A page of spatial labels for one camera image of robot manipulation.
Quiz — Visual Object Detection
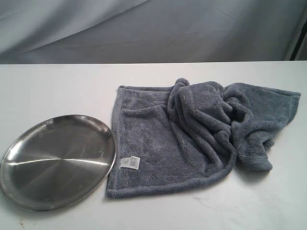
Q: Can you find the round stainless steel plate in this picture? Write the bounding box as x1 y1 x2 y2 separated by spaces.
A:
0 115 117 211

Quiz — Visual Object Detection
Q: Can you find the grey backdrop cloth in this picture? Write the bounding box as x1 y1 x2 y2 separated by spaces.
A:
0 0 307 64

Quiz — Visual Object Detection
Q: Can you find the black stand pole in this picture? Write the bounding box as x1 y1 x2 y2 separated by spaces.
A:
289 12 307 61

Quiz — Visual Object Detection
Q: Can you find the blue-grey fluffy towel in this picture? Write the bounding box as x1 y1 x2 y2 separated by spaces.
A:
106 78 301 198

